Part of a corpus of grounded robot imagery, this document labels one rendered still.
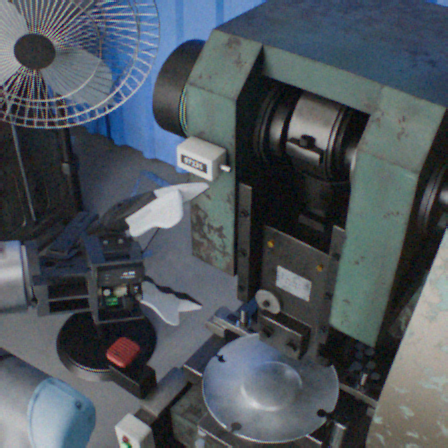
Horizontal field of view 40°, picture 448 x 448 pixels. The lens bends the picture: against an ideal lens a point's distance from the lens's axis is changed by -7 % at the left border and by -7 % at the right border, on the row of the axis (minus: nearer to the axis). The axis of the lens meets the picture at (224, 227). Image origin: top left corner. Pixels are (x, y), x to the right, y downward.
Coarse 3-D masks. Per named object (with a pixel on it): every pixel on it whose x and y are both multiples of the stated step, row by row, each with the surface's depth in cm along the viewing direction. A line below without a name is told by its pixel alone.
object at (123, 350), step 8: (120, 344) 144; (128, 344) 144; (136, 344) 144; (112, 352) 142; (120, 352) 142; (128, 352) 142; (136, 352) 142; (112, 360) 141; (120, 360) 140; (128, 360) 141
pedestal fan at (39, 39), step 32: (0, 0) 140; (32, 0) 134; (64, 0) 131; (96, 0) 143; (0, 32) 143; (32, 32) 141; (64, 32) 136; (0, 64) 146; (32, 64) 141; (64, 64) 151; (96, 64) 148; (64, 96) 151; (96, 96) 159; (128, 96) 160; (64, 128) 174; (64, 160) 181; (128, 320) 242; (64, 352) 231; (96, 352) 230
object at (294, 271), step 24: (288, 216) 114; (312, 216) 112; (336, 216) 112; (264, 240) 115; (288, 240) 111; (312, 240) 110; (264, 264) 119; (288, 264) 114; (312, 264) 111; (264, 288) 122; (288, 288) 118; (312, 288) 114; (264, 312) 123; (288, 312) 122; (312, 312) 118; (264, 336) 124; (288, 336) 121; (312, 336) 122
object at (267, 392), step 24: (216, 360) 138; (240, 360) 138; (264, 360) 138; (288, 360) 138; (216, 384) 133; (240, 384) 133; (264, 384) 133; (288, 384) 132; (312, 384) 133; (336, 384) 133; (216, 408) 129; (240, 408) 129; (264, 408) 128; (288, 408) 128; (312, 408) 128; (240, 432) 124; (264, 432) 124; (288, 432) 124
